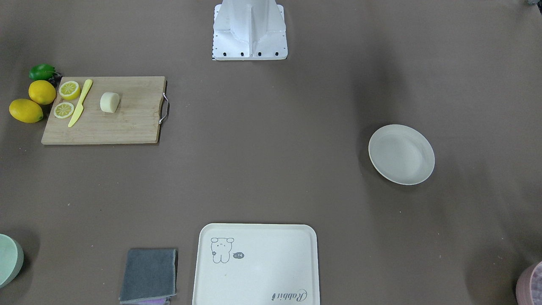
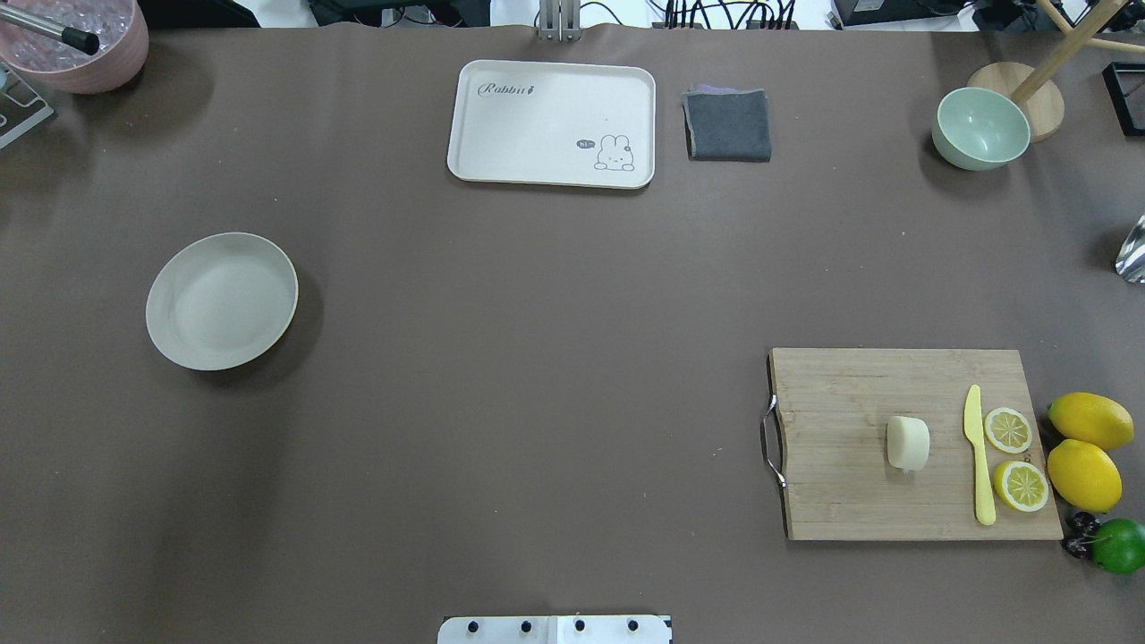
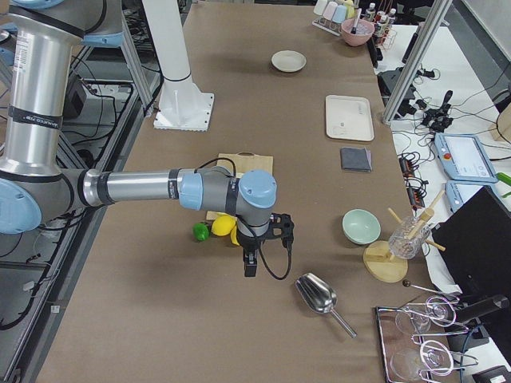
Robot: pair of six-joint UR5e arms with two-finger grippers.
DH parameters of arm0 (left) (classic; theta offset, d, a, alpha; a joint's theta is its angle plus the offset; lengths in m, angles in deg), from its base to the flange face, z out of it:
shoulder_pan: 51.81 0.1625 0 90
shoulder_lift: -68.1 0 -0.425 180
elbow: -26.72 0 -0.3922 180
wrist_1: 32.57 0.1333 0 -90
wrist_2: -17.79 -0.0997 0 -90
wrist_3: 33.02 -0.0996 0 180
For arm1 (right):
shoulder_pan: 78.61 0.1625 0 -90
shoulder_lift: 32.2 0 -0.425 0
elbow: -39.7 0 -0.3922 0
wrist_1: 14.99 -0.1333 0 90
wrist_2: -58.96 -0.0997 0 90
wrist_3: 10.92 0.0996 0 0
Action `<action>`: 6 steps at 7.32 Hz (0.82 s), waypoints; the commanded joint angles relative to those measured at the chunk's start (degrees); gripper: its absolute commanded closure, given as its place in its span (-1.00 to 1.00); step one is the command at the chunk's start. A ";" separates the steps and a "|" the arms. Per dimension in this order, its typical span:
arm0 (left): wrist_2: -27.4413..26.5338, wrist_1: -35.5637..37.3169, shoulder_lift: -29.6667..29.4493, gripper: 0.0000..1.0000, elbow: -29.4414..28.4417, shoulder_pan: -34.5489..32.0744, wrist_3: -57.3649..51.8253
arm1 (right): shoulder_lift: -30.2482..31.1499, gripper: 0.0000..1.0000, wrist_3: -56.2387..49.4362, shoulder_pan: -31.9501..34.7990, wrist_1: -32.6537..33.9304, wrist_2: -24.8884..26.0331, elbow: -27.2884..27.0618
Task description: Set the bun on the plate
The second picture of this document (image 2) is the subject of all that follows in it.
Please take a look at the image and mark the lower lemon slice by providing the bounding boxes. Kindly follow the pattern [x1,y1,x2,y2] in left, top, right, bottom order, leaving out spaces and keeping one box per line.
[992,460,1051,513]

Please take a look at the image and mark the grey folded cloth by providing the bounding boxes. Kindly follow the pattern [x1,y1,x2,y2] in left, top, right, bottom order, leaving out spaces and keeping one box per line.
[682,85,772,163]

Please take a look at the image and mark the mint green bowl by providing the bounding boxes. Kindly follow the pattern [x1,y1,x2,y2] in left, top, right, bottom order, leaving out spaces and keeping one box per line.
[931,87,1031,172]

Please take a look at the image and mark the aluminium camera post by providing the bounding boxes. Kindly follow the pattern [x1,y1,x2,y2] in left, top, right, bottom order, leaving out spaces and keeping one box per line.
[537,0,583,42]

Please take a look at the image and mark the black frame object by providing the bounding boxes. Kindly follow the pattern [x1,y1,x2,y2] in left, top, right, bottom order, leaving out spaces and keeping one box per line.
[1101,62,1144,136]

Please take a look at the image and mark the dark cherries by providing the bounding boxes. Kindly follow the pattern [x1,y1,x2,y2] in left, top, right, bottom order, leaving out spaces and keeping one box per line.
[1060,511,1101,560]

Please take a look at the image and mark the lemon slice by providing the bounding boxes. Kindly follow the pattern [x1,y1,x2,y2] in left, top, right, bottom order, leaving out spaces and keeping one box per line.
[992,460,1051,513]
[984,407,1035,455]

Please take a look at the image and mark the upper whole lemon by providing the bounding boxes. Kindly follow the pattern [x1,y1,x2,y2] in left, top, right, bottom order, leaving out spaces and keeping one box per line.
[1047,392,1134,450]

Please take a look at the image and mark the white steamed bun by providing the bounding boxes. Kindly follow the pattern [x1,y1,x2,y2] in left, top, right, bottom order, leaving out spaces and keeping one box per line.
[885,415,931,472]

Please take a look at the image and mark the cream rabbit tray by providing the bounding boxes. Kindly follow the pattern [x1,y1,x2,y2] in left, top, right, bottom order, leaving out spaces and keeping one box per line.
[447,60,656,189]

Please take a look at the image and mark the grey metal bracket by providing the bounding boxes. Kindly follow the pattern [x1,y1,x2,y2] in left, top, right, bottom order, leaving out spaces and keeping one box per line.
[0,64,55,149]

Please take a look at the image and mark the whole lemon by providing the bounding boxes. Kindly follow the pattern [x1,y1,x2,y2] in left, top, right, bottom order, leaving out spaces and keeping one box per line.
[1047,439,1122,513]
[1047,392,1134,450]

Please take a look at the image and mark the green lime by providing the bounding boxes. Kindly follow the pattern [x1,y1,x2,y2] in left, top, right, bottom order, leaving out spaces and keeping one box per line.
[1091,519,1144,575]

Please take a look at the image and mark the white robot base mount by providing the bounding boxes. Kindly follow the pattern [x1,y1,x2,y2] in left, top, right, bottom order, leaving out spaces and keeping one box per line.
[437,614,674,643]

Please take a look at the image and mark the yellow plastic knife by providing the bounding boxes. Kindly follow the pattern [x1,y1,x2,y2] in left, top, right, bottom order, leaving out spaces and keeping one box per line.
[962,384,997,526]

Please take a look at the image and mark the wooden cutting board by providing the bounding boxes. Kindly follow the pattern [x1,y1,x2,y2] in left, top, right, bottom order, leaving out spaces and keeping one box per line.
[768,348,1063,541]

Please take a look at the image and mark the upper lemon slice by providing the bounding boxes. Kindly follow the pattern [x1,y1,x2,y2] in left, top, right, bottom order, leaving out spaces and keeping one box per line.
[984,407,1035,455]

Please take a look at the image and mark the lower whole lemon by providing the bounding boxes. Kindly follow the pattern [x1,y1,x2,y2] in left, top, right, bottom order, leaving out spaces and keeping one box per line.
[1047,439,1122,513]

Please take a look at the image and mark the silver foil object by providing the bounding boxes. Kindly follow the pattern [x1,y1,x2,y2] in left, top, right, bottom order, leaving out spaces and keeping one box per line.
[1113,215,1145,284]

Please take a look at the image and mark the pink bucket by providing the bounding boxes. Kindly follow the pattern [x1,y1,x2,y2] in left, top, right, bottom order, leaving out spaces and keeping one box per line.
[1,1,148,95]

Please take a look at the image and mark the beige round plate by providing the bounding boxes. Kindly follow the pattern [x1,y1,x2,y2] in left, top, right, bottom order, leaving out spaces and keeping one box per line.
[147,231,299,371]

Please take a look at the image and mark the wooden stand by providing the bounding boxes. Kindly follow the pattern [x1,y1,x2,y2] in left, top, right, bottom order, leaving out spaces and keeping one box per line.
[968,1,1142,142]

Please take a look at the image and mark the metal rod black tip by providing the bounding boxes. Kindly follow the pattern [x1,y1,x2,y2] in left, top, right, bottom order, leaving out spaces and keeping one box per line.
[1,3,101,55]

